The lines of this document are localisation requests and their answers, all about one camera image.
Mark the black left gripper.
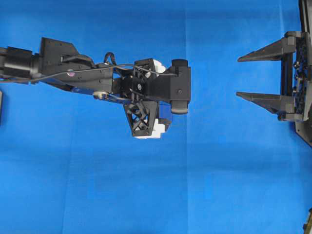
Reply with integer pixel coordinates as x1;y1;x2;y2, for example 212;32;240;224
113;58;170;139

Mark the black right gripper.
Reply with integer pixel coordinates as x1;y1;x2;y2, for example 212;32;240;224
236;31;312;122

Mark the blue table mat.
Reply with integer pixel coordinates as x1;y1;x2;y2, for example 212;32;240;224
0;0;312;234

